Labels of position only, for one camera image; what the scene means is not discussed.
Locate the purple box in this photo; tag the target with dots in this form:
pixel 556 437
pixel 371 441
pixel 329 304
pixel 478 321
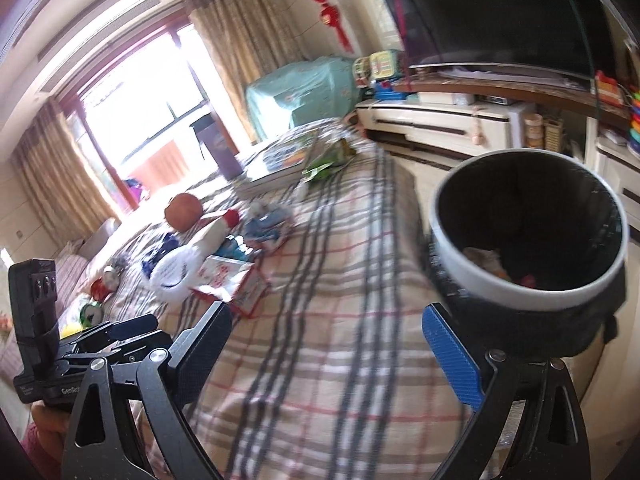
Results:
pixel 217 145

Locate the white television cabinet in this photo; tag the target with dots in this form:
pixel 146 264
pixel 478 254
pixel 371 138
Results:
pixel 450 122

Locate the green children's book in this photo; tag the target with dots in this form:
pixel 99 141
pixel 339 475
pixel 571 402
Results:
pixel 282 157

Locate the trash bin with black liner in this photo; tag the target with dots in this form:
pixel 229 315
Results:
pixel 460 270

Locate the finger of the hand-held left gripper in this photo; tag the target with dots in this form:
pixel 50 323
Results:
pixel 130 325
pixel 135 347

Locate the red toy telephone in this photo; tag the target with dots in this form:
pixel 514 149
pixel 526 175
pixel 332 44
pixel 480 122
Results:
pixel 607 90

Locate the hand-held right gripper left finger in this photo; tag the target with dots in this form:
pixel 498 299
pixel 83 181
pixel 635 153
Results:
pixel 200 355

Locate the white plastic bag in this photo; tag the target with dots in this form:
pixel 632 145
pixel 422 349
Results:
pixel 172 272

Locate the orange round fruit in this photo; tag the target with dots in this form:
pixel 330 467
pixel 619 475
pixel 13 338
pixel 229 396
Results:
pixel 182 210

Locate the blue snack wrapper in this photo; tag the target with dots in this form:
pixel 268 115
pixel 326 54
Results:
pixel 156 256

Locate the red heart hanging decoration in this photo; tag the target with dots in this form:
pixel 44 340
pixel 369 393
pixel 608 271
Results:
pixel 325 5

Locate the person's left forearm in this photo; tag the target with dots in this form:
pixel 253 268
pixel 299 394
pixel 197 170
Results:
pixel 35 452

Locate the ceiling air vent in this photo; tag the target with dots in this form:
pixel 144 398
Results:
pixel 100 42

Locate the black flat television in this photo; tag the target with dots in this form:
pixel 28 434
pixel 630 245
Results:
pixel 490 10

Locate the yellow green toy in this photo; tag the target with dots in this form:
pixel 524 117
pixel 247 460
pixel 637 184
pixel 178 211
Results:
pixel 361 73

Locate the toy telephone with keypad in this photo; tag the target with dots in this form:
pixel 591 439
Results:
pixel 385 66

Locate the green and red carton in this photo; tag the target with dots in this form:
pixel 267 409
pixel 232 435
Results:
pixel 230 282

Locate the blue toy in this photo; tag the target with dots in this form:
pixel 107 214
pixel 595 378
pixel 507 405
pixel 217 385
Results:
pixel 382 93

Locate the person's left hand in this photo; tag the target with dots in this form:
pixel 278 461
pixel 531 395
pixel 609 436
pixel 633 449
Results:
pixel 52 416

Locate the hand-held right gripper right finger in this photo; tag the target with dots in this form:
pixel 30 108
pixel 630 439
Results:
pixel 452 355

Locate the balcony sliding glass door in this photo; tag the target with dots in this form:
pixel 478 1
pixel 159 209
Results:
pixel 135 120

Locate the teal cloth covered furniture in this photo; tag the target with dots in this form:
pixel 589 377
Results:
pixel 300 92

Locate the crushed green can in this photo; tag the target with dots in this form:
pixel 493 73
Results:
pixel 91 313

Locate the crushed red can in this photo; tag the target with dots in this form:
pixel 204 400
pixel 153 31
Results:
pixel 100 288

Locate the brown television shelf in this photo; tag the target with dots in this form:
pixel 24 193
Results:
pixel 500 86

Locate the green leaf wrapper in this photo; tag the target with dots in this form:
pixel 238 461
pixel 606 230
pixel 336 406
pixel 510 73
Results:
pixel 327 165

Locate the orange hanging cloth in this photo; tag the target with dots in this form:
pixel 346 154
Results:
pixel 165 160

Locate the beige sofa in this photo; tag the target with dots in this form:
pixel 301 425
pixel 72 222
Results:
pixel 70 260

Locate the beige curtain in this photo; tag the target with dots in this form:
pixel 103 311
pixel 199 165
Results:
pixel 250 35
pixel 60 175

